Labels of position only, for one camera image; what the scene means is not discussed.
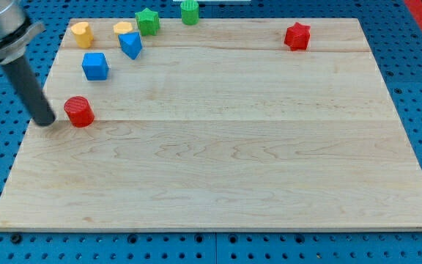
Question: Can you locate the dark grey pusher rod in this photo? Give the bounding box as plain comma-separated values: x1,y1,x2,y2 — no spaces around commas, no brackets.
1,55,56,126

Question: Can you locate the red cylinder block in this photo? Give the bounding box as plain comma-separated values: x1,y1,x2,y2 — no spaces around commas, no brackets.
64,96,95,128

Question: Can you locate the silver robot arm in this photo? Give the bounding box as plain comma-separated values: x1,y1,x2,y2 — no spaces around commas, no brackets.
0,0,56,126

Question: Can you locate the blue triangle block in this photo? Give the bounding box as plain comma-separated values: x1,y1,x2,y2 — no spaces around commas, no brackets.
118,32,142,59

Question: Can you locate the blue cube block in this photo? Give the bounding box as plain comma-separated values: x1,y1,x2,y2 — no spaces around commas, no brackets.
81,53,109,81

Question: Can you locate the yellow heart block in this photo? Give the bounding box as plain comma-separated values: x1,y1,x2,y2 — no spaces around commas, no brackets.
70,21,94,48

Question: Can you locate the yellow hexagon block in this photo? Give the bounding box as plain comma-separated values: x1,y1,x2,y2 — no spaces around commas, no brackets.
113,21,133,45

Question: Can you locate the green star block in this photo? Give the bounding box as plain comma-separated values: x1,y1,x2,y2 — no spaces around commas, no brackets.
135,7,160,36

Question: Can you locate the green cylinder block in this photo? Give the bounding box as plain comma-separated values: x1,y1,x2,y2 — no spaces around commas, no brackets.
180,0,199,26

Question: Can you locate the wooden board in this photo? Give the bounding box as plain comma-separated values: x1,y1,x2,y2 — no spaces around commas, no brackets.
0,18,422,232

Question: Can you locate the red star block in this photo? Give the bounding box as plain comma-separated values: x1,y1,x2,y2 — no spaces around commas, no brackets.
284,22,311,51

